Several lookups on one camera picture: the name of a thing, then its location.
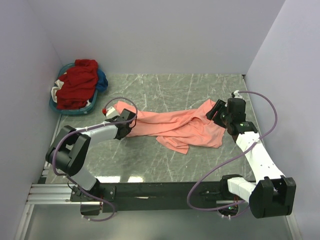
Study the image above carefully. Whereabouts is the pink t shirt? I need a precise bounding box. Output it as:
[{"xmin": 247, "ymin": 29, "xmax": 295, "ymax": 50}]
[{"xmin": 127, "ymin": 99, "xmax": 225, "ymax": 154}]

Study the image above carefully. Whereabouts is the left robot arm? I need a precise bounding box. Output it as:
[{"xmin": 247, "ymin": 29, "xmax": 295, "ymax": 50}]
[{"xmin": 45, "ymin": 108, "xmax": 137, "ymax": 198}]

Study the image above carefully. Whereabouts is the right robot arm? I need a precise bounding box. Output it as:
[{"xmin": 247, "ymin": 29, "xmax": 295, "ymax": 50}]
[{"xmin": 206, "ymin": 98, "xmax": 297, "ymax": 219}]

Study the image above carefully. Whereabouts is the blue t shirt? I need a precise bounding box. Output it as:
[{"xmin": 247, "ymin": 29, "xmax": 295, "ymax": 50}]
[{"xmin": 95, "ymin": 69, "xmax": 109, "ymax": 93}]

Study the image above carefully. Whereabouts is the red t shirt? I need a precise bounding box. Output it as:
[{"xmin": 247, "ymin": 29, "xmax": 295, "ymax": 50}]
[{"xmin": 56, "ymin": 59, "xmax": 99, "ymax": 110}]

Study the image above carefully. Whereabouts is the teal laundry basket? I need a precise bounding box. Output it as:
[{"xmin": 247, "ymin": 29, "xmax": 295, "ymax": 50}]
[{"xmin": 49, "ymin": 63, "xmax": 98, "ymax": 116}]

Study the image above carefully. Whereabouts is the white t shirt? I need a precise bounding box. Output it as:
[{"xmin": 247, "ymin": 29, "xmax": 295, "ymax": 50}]
[{"xmin": 51, "ymin": 79, "xmax": 64, "ymax": 103}]

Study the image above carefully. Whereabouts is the black base beam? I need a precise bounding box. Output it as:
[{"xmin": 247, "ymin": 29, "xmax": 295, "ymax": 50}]
[{"xmin": 69, "ymin": 181, "xmax": 241, "ymax": 216}]

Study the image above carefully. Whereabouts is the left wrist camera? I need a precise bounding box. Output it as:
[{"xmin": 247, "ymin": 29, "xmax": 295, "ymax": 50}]
[{"xmin": 102, "ymin": 106, "xmax": 119, "ymax": 119}]

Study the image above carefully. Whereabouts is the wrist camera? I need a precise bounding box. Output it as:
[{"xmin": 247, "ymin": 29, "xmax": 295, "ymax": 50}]
[
  {"xmin": 231, "ymin": 90, "xmax": 243, "ymax": 99},
  {"xmin": 102, "ymin": 106, "xmax": 119, "ymax": 119}
]

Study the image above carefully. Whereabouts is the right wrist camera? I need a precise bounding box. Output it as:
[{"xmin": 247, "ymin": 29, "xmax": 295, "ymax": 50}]
[{"xmin": 231, "ymin": 90, "xmax": 243, "ymax": 99}]

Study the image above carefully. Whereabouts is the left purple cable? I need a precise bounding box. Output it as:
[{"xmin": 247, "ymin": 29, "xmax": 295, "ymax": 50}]
[{"xmin": 52, "ymin": 96, "xmax": 139, "ymax": 223}]

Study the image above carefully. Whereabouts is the purple cable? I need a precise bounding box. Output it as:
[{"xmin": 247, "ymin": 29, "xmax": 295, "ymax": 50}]
[
  {"xmin": 52, "ymin": 96, "xmax": 139, "ymax": 223},
  {"xmin": 186, "ymin": 90, "xmax": 278, "ymax": 219}
]

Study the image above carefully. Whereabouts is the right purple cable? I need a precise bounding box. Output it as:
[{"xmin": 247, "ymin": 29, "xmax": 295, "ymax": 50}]
[{"xmin": 186, "ymin": 90, "xmax": 278, "ymax": 219}]

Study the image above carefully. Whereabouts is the aluminium rail frame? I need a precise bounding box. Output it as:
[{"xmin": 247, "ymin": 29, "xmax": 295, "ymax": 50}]
[{"xmin": 24, "ymin": 117, "xmax": 83, "ymax": 206}]

